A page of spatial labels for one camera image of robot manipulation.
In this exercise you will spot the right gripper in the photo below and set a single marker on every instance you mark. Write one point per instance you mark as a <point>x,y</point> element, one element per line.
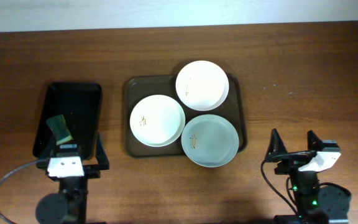
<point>286,168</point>

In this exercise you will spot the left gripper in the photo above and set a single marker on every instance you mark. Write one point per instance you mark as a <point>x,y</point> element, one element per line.
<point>95,167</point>

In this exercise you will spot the green yellow sponge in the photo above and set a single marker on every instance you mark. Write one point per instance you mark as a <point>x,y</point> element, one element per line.
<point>59,129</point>

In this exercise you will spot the pale blue plate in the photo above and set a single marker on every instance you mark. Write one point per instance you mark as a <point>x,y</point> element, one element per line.
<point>210,140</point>

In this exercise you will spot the white plate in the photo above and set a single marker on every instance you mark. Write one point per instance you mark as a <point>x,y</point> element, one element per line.
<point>202,85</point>
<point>157,120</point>

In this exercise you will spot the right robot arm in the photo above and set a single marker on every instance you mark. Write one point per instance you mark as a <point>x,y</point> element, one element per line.
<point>312,201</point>

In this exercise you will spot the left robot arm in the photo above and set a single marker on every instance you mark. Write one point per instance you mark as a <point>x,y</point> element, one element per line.
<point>68,205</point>

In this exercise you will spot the black rectangular tray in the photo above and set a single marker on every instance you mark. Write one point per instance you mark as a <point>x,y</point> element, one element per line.
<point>80,104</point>

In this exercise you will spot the brown plastic serving tray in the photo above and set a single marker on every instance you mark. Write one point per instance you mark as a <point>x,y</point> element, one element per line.
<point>138,88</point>

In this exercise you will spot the white plate top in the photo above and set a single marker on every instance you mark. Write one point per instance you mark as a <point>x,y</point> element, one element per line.
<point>202,85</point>

